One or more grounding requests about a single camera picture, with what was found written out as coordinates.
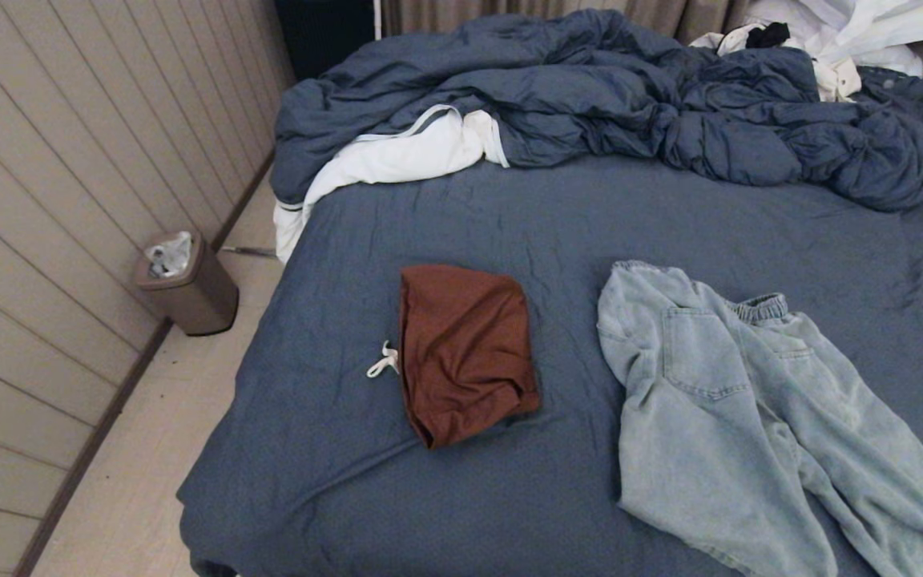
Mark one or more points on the rust brown shorts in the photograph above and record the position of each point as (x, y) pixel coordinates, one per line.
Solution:
(461, 353)

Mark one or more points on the light blue denim jeans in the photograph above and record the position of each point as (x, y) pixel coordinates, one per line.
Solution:
(718, 417)

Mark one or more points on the blue bed sheet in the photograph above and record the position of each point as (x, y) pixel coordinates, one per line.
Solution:
(509, 216)

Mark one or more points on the dark blue crumpled duvet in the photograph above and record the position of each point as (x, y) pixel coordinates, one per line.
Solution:
(590, 88)

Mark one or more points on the brown trash bin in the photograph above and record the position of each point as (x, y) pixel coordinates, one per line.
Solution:
(201, 300)

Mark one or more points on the white vertical pole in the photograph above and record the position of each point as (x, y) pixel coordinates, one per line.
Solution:
(378, 18)

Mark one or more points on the black cabinet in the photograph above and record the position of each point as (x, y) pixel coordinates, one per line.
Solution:
(325, 32)

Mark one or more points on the white plastic bin bag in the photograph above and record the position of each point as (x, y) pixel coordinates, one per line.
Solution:
(169, 256)

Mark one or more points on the beige curtain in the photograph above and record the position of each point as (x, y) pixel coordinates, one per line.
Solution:
(694, 16)

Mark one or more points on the small black garment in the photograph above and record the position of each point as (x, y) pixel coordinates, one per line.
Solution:
(767, 36)

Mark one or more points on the cream jacket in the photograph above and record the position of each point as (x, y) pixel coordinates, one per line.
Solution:
(838, 80)

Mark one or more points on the white shirt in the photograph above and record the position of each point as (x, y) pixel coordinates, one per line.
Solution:
(854, 24)

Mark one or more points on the dark denim garment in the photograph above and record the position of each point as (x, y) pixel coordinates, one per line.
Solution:
(910, 88)

